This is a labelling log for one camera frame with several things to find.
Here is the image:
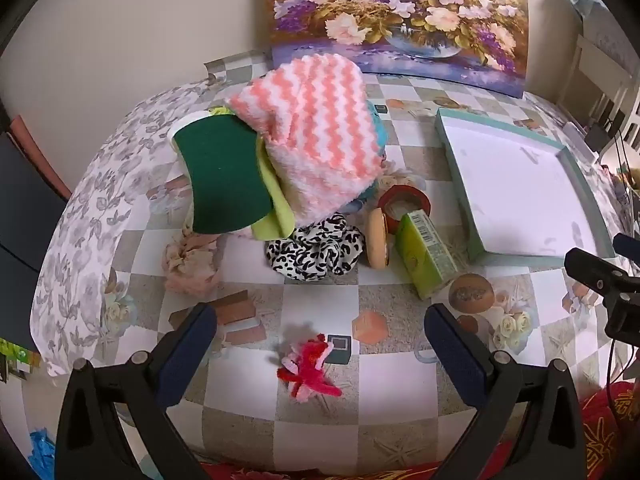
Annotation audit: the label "floral painting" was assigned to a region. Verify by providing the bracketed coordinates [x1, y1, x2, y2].
[261, 0, 530, 100]

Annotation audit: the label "tan round cookie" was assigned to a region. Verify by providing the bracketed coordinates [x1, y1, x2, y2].
[365, 208, 392, 268]

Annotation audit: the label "black white patterned scrunchie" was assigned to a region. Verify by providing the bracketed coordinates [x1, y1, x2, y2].
[264, 213, 365, 281]

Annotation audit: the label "beige pink scrunchie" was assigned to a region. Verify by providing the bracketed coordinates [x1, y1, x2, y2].
[161, 232, 223, 296]

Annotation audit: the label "cream scrunchie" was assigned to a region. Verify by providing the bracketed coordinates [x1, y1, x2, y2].
[375, 160, 426, 193]

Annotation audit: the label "black cable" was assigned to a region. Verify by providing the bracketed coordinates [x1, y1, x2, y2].
[605, 337, 632, 411]

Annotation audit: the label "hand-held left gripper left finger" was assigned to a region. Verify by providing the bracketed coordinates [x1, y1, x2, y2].
[54, 301, 219, 480]

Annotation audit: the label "red patterned cloth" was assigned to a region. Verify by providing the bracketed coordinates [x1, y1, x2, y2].
[580, 382, 640, 480]

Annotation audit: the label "dark cabinet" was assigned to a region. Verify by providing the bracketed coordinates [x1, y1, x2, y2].
[0, 115, 73, 346]

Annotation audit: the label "red tape roll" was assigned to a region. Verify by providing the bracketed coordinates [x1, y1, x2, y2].
[376, 185, 432, 233]

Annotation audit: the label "grey floral tablecloth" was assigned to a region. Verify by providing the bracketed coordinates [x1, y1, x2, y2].
[30, 80, 221, 376]

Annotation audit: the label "green tissue packet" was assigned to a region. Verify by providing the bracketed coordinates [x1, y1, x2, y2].
[395, 210, 461, 301]

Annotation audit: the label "blue glove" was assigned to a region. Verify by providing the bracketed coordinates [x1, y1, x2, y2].
[27, 427, 58, 480]

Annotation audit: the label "colourful packets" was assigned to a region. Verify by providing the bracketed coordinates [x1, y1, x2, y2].
[0, 337, 41, 383]

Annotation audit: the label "yellow sponge with green pad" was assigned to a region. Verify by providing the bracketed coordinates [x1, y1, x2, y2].
[172, 115, 297, 241]

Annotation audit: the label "checkered tablecloth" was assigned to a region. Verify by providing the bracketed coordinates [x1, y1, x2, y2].
[102, 52, 640, 476]

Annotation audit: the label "teal tray with white inside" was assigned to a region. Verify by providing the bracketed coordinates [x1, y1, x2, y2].
[434, 107, 616, 263]

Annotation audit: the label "pink white striped fluffy cloth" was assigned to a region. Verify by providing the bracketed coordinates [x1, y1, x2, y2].
[229, 56, 385, 226]

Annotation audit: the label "white shelf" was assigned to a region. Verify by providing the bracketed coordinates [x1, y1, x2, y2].
[555, 0, 640, 161]

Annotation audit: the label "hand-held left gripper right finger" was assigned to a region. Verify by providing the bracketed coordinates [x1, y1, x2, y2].
[424, 302, 587, 480]

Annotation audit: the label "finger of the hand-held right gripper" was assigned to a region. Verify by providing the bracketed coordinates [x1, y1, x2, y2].
[564, 247, 640, 295]
[612, 232, 640, 262]

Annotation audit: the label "teal container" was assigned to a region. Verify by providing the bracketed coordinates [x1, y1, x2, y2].
[365, 100, 388, 161]

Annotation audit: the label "red pink pipe cleaner flower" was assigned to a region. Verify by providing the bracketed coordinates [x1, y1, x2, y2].
[280, 332, 343, 403]

